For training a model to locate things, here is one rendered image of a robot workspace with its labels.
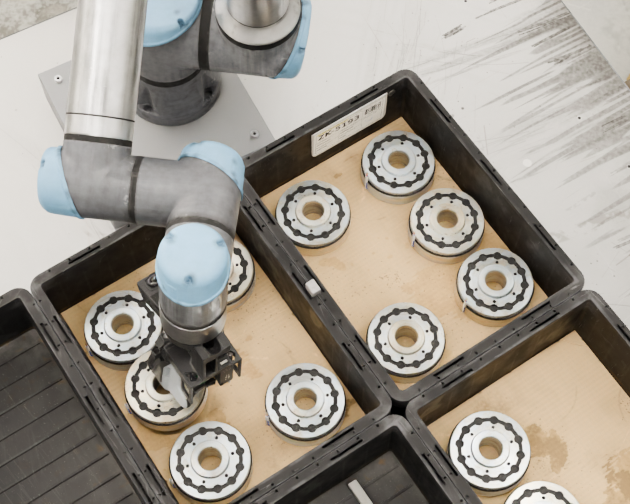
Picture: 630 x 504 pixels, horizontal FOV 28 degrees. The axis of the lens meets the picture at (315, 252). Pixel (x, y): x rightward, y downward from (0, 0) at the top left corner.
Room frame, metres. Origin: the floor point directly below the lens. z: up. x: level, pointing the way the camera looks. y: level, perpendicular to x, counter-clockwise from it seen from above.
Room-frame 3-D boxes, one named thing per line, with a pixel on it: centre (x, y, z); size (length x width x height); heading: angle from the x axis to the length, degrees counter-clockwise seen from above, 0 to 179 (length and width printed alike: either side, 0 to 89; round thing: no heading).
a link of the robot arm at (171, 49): (1.06, 0.21, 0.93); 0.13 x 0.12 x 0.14; 84
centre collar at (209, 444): (0.45, 0.13, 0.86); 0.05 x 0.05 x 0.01
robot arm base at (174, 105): (1.06, 0.22, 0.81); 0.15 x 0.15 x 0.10
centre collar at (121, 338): (0.63, 0.25, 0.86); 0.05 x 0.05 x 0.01
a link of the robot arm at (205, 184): (0.66, 0.14, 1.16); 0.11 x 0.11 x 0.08; 84
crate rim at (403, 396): (0.74, -0.12, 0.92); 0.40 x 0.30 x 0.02; 34
